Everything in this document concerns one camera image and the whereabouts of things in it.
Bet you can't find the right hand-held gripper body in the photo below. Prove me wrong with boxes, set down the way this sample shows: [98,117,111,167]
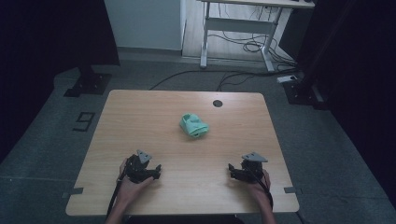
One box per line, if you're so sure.
[237,151,269,184]

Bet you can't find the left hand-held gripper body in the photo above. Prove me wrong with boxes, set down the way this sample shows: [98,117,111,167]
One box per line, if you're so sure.
[125,149,157,184]

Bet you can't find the green cloth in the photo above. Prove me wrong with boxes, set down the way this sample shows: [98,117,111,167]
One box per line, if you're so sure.
[178,112,210,139]

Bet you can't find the person's left hand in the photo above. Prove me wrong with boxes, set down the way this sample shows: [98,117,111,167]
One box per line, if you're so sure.
[117,158,155,203]

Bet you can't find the person's right hand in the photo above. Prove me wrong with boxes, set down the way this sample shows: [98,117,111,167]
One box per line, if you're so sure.
[247,169,274,204]

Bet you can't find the grey tape strip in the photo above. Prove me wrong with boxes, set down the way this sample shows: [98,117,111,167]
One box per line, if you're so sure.
[283,186,304,196]

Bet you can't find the black stand base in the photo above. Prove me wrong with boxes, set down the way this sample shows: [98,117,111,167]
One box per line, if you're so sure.
[282,77,325,110]
[63,64,113,98]

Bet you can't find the white power strip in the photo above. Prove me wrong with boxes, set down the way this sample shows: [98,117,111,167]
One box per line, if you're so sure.
[276,75,299,84]

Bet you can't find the dark curtain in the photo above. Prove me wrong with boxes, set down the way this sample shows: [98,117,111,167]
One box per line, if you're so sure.
[279,0,396,206]
[0,0,121,164]

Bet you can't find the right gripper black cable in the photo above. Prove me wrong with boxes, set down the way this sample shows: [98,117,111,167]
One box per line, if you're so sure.
[251,169,275,210]

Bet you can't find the long black floor cable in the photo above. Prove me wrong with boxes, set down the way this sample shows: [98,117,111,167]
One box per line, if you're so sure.
[148,69,283,91]

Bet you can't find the tangle of black cables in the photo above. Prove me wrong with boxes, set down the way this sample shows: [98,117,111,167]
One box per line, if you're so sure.
[207,3,297,69]

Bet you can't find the white desk frame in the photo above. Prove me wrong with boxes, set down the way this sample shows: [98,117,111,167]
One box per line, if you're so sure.
[197,0,316,73]

